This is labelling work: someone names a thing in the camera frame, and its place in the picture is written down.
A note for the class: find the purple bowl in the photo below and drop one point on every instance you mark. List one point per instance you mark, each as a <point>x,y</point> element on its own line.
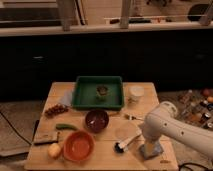
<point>96,120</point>

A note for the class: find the white plastic container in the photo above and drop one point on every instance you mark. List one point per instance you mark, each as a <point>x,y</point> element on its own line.
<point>135,93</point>

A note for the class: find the small green cup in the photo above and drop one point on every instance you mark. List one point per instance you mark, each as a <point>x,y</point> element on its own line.
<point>101,92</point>

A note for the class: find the green plastic tray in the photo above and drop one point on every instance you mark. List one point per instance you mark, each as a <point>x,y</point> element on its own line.
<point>84,94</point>

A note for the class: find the bunch of brown grapes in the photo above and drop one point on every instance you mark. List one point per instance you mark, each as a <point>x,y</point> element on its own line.
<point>55,110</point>

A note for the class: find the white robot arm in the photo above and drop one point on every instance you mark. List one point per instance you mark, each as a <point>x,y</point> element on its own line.
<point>161,121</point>

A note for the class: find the clear plastic bag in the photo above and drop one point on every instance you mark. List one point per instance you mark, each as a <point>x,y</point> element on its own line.
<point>66,99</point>

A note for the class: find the orange bowl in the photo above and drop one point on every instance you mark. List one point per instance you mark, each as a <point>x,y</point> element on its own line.
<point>78,146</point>

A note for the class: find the green chili pepper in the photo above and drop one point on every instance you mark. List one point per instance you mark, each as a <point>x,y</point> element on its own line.
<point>65,126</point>

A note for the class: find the silver fork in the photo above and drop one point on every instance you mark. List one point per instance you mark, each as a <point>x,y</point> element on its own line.
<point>131,117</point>

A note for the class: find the blue sponge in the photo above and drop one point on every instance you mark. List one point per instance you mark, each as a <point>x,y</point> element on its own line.
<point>158,150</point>

